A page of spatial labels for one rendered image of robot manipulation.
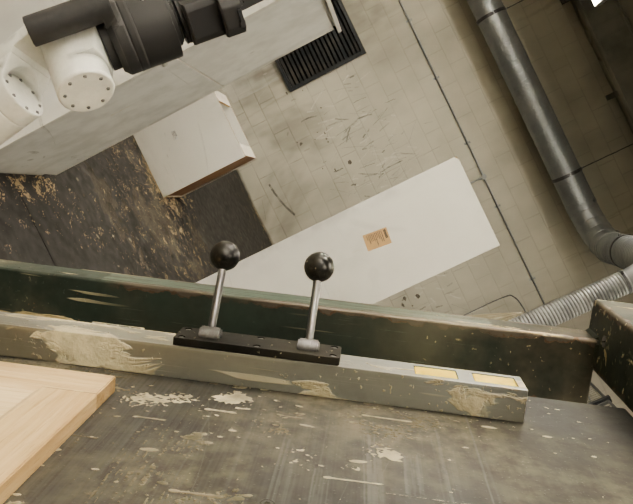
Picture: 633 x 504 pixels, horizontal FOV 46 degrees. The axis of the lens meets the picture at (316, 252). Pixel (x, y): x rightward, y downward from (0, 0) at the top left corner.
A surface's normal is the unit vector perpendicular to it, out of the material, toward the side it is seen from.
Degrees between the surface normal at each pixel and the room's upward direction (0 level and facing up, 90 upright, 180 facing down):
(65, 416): 57
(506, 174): 90
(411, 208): 90
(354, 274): 90
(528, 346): 90
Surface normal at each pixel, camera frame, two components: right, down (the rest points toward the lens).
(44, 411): 0.11, -0.98
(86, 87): 0.40, 0.80
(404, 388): -0.07, 0.16
